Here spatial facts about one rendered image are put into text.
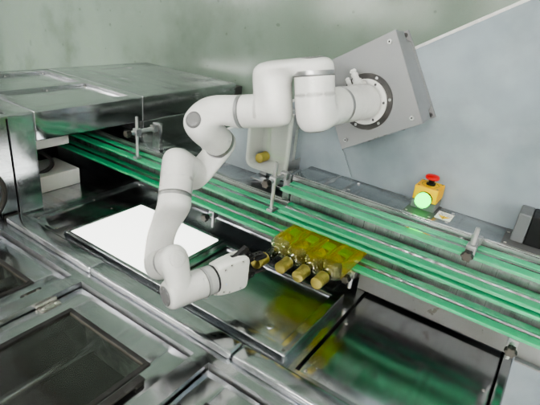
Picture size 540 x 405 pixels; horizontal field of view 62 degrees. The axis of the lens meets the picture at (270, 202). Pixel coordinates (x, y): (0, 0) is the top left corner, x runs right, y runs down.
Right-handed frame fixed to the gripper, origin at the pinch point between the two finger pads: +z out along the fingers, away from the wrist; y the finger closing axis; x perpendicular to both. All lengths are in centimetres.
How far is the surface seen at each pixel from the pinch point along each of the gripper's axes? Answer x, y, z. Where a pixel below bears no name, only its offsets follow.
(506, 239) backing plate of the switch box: -44, 16, 47
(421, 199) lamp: -21.7, 19.8, 39.8
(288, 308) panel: -8.9, -12.7, 5.9
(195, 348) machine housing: -5.2, -15.2, -22.6
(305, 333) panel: -19.3, -12.0, 2.2
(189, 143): 111, -6, 47
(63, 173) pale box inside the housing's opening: 107, -11, -17
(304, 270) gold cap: -11.0, 1.1, 7.5
